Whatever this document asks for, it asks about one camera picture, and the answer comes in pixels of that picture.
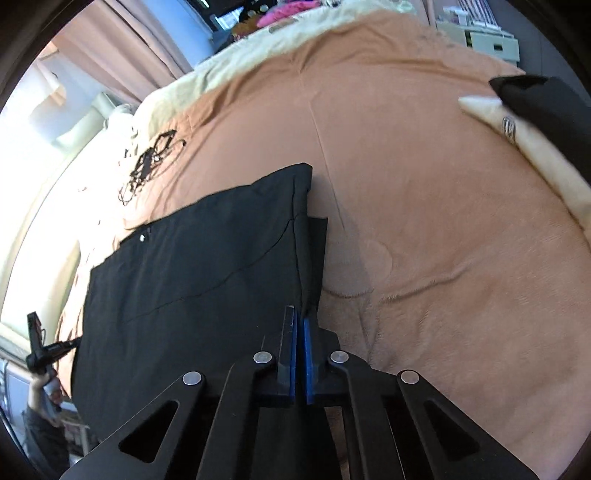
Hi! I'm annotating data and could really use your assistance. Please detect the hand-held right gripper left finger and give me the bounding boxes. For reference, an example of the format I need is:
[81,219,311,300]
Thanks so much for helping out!
[60,306,298,480]

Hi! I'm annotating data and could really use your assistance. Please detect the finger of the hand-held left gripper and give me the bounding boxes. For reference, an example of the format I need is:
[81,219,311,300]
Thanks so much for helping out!
[44,337,82,360]

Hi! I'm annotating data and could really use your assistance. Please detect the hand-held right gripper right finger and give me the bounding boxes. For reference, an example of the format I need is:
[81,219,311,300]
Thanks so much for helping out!
[302,309,541,480]

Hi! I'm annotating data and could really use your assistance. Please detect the black jacket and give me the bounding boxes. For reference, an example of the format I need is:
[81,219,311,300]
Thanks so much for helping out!
[71,162,340,480]

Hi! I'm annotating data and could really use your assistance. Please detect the person's left forearm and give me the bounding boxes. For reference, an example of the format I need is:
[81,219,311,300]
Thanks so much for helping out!
[22,401,71,468]

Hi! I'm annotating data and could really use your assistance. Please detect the person's left hand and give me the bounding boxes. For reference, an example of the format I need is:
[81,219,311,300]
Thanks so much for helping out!
[30,364,62,411]

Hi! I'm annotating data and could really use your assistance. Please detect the cream padded headboard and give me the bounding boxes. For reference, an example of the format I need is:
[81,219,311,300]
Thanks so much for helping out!
[0,152,134,333]

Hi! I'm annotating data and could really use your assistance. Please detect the orange-brown blanket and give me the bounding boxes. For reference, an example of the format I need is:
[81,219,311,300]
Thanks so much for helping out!
[55,9,591,480]

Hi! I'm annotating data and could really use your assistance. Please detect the white pillow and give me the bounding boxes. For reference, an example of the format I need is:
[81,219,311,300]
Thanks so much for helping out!
[92,92,139,134]

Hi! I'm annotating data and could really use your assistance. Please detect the cream duvet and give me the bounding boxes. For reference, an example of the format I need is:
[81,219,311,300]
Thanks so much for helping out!
[134,0,416,134]

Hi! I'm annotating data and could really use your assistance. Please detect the cream fleece blanket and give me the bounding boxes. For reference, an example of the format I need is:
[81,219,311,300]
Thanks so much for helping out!
[458,95,591,227]

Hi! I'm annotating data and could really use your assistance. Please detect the wide pink curtain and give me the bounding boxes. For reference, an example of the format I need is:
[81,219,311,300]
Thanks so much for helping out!
[28,0,218,107]

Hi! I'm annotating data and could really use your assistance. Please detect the brown plush toy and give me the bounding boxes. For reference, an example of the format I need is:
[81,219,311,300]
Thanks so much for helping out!
[231,4,273,38]

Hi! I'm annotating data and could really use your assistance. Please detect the pink plush toy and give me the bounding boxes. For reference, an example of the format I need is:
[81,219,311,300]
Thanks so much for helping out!
[256,0,319,28]

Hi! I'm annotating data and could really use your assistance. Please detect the black cloth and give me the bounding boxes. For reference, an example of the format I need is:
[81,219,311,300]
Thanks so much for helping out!
[489,75,591,185]

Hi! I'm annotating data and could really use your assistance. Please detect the small white cabinet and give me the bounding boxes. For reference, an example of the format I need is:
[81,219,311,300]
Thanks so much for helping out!
[436,7,522,63]

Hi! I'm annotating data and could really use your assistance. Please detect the striped gift bag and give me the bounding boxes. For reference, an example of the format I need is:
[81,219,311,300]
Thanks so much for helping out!
[455,0,495,19]

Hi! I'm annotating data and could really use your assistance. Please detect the black tangled cables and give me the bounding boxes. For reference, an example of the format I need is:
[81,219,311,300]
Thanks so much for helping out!
[117,130,186,204]

